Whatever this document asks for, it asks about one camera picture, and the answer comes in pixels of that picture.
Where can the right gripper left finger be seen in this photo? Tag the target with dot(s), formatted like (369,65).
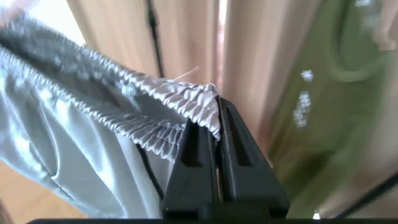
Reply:
(192,180)

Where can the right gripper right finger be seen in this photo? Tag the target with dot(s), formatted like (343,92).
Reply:
(248,180)

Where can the beige curtain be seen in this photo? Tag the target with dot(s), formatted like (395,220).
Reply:
(186,31)

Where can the green printed shirt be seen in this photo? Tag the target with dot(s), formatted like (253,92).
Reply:
(326,124)

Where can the black clothes rack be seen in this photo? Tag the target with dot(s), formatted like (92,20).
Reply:
(154,31)

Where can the pale grey shorts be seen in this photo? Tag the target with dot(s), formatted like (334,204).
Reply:
(77,140)

